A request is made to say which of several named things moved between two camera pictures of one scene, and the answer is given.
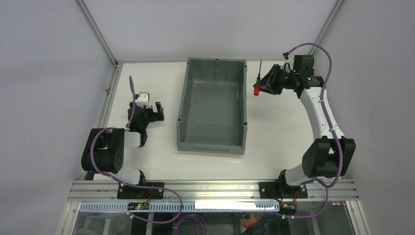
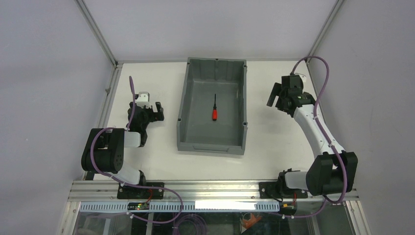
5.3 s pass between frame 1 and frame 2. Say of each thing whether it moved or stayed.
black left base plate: stayed
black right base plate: stayed
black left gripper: stayed
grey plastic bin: stayed
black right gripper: moved
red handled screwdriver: moved
